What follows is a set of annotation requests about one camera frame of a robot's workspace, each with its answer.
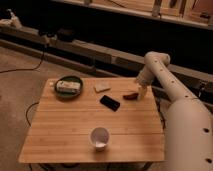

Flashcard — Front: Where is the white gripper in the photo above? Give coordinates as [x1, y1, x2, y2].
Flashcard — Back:
[135, 69, 153, 100]

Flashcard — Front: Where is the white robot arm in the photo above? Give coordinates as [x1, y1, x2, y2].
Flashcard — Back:
[136, 51, 213, 171]

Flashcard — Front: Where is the black smartphone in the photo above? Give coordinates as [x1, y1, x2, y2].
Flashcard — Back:
[100, 95, 120, 111]

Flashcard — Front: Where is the slice of bread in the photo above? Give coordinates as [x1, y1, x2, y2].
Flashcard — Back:
[94, 83, 111, 93]

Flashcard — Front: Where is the wooden table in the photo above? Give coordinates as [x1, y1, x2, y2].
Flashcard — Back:
[19, 78, 165, 163]

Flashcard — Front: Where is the green bowl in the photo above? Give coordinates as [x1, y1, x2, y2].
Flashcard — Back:
[54, 76, 83, 99]

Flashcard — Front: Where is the white box in bowl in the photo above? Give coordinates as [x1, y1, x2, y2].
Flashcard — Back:
[56, 81, 80, 93]

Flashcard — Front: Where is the black device on ledge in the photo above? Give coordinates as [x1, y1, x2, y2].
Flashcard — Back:
[57, 29, 75, 42]

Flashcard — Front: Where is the white object far left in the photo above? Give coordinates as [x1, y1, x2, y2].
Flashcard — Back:
[0, 9, 22, 29]

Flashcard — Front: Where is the black cable on floor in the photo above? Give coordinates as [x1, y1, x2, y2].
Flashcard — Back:
[0, 44, 48, 74]

